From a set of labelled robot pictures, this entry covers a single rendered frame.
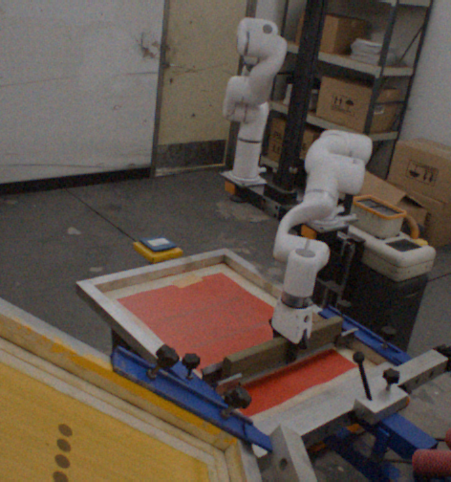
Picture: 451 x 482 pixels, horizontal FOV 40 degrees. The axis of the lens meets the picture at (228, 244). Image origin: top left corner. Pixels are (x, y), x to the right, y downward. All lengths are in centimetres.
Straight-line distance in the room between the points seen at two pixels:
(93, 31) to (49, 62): 43
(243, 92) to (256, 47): 18
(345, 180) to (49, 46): 367
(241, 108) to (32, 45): 286
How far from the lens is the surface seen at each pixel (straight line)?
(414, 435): 147
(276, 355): 162
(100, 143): 548
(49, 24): 507
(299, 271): 151
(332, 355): 180
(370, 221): 279
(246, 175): 247
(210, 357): 169
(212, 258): 215
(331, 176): 170
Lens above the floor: 192
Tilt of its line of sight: 24 degrees down
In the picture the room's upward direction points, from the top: 8 degrees clockwise
